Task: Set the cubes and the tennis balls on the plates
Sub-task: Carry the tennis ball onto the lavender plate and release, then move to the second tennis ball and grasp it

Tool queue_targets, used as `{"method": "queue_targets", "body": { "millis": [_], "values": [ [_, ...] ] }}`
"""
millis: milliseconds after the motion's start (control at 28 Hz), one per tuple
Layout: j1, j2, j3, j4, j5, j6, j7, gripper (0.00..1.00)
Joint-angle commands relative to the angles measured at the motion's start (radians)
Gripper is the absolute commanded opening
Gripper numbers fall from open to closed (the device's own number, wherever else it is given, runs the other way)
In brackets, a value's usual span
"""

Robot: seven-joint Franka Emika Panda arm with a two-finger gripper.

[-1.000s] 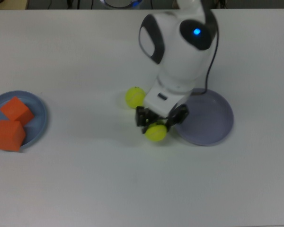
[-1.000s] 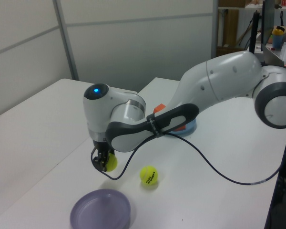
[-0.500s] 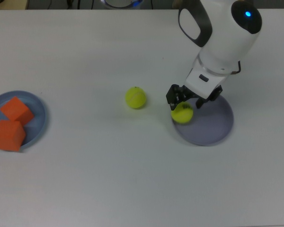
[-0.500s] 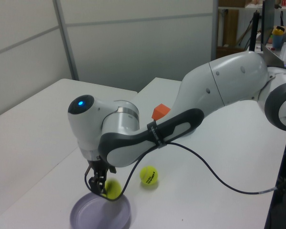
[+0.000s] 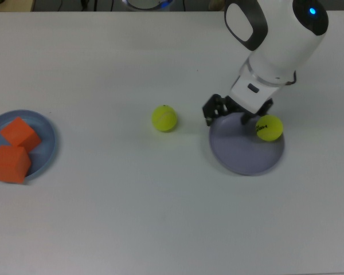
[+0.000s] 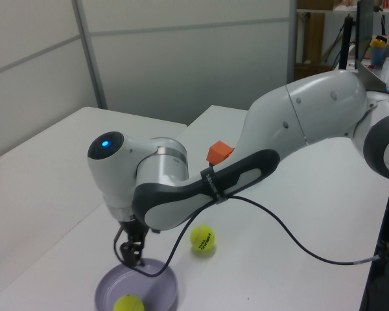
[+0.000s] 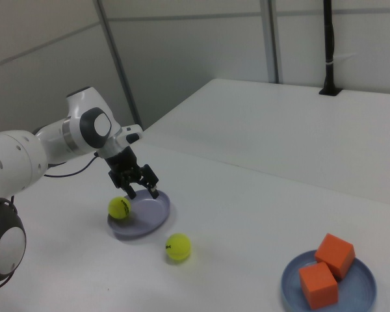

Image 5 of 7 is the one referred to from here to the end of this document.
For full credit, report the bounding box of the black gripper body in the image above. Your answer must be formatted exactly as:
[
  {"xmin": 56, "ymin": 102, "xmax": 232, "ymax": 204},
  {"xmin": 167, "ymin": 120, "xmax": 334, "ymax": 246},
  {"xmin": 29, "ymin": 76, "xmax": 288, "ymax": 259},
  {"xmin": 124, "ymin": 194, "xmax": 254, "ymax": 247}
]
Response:
[{"xmin": 226, "ymin": 97, "xmax": 246, "ymax": 115}]

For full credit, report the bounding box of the yellow tennis ball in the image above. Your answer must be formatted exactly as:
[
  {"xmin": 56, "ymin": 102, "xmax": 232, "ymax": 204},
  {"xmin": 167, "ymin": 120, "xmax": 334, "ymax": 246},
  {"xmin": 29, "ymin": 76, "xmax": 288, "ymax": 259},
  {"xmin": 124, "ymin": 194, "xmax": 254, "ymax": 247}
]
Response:
[
  {"xmin": 256, "ymin": 115, "xmax": 284, "ymax": 142},
  {"xmin": 151, "ymin": 105, "xmax": 178, "ymax": 133}
]

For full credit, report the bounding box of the orange cube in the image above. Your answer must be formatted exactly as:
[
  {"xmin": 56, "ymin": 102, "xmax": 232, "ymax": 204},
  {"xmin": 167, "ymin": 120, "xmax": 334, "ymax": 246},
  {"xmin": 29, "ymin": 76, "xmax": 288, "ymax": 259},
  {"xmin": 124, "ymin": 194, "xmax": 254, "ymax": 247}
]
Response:
[
  {"xmin": 0, "ymin": 116, "xmax": 42, "ymax": 151},
  {"xmin": 0, "ymin": 144, "xmax": 32, "ymax": 184}
]

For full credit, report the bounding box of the purple plate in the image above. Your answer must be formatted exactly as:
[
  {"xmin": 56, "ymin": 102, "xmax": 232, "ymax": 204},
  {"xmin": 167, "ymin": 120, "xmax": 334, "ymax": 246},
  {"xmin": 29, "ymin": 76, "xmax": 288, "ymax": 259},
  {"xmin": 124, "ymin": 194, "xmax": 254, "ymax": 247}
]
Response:
[{"xmin": 208, "ymin": 113, "xmax": 285, "ymax": 176}]

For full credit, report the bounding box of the blue plate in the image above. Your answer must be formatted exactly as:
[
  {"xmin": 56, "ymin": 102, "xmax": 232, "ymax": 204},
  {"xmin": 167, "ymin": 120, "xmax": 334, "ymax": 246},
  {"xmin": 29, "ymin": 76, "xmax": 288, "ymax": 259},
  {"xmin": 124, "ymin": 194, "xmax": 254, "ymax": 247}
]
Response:
[{"xmin": 0, "ymin": 109, "xmax": 59, "ymax": 182}]

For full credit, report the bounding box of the white robot base ring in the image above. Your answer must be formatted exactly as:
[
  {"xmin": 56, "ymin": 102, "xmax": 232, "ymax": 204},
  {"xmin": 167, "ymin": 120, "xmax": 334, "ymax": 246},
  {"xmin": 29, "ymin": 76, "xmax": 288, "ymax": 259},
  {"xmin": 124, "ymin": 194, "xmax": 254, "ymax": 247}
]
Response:
[{"xmin": 122, "ymin": 0, "xmax": 176, "ymax": 11}]

